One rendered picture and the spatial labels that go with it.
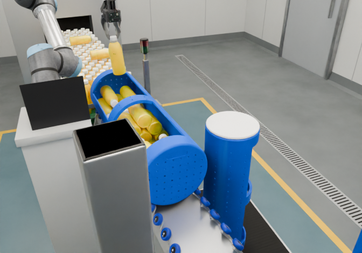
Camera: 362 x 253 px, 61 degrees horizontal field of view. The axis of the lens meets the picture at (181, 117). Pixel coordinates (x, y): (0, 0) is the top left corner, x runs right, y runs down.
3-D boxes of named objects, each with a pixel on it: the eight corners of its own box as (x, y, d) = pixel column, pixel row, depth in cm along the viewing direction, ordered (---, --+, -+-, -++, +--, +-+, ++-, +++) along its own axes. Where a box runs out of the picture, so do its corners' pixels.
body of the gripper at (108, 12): (106, 24, 149) (103, -2, 143) (102, 21, 156) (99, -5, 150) (122, 22, 152) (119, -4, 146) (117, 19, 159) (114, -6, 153)
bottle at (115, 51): (114, 71, 173) (108, 38, 164) (126, 70, 173) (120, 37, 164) (112, 76, 167) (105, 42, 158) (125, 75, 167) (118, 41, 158)
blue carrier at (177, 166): (140, 215, 118) (139, 153, 105) (91, 116, 187) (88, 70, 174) (204, 195, 130) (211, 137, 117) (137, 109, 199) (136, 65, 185)
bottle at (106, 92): (103, 98, 184) (111, 111, 169) (97, 88, 179) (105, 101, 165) (113, 92, 185) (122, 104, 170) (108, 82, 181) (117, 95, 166)
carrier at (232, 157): (216, 264, 189) (253, 245, 200) (224, 146, 146) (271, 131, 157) (194, 230, 211) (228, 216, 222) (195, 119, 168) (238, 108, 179)
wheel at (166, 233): (169, 233, 107) (173, 234, 108) (164, 224, 111) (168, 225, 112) (162, 243, 108) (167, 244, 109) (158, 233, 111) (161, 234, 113)
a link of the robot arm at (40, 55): (25, 76, 141) (19, 49, 144) (50, 79, 153) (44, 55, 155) (40, 65, 136) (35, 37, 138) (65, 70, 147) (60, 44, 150)
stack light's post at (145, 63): (152, 175, 285) (144, 61, 231) (150, 173, 288) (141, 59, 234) (156, 174, 286) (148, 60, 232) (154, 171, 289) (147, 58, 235)
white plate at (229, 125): (225, 143, 146) (225, 145, 147) (271, 128, 157) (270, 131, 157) (196, 118, 168) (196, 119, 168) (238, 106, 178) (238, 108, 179)
